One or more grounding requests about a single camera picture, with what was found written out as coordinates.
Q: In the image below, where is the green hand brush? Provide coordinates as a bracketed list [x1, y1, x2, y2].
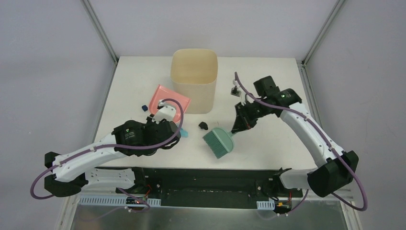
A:
[203, 127, 235, 159]

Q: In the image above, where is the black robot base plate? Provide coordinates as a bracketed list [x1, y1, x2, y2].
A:
[126, 167, 303, 209]

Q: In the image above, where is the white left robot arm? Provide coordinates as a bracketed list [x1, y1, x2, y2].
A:
[44, 105, 180, 197]

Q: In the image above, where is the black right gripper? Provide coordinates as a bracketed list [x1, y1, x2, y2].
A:
[232, 98, 273, 133]

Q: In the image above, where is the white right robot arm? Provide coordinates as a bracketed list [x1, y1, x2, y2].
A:
[231, 76, 359, 197]

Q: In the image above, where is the pink plastic dustpan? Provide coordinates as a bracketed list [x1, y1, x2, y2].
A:
[148, 84, 192, 124]

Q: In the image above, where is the small black paper scrap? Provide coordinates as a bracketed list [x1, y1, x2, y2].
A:
[198, 122, 209, 130]

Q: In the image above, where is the beige plastic waste bin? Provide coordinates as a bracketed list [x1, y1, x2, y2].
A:
[170, 48, 218, 114]

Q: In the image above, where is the light blue paper scrap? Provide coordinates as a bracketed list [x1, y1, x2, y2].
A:
[180, 128, 189, 138]

